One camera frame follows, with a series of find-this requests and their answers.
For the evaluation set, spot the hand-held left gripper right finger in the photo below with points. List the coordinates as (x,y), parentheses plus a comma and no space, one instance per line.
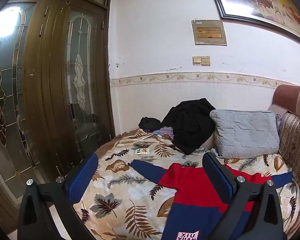
(216,177)

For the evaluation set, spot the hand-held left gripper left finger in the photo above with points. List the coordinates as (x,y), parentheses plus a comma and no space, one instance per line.
(82,177)

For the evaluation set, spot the red and blue sweater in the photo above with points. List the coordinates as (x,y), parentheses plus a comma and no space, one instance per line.
(190,187)

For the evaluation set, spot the pink pillow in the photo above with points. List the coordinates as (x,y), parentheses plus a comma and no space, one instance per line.
(208,142)

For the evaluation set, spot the leaf print fleece blanket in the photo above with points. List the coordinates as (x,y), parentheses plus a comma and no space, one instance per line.
(130,195)

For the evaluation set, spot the grey quilted pillow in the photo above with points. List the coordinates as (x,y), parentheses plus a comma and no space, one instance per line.
(245,132)

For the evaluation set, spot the large black garment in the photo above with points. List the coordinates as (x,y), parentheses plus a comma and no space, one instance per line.
(190,122)

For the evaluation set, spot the small printed card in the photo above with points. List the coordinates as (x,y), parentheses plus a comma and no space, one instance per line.
(142,151)

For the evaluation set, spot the purple cloth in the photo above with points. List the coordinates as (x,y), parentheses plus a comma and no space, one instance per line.
(165,131)

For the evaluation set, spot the small black cloth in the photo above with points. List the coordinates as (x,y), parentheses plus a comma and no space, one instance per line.
(148,123)

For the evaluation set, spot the striped floral cushion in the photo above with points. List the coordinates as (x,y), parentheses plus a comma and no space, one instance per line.
(297,140)

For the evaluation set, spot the wooden stained glass door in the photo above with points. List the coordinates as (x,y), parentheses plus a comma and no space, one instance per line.
(80,80)
(5,100)

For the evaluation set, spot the beige wall switch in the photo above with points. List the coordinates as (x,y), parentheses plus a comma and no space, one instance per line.
(196,60)
(205,61)

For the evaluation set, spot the metal wall panel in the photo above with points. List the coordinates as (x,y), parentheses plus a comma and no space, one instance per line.
(209,32)

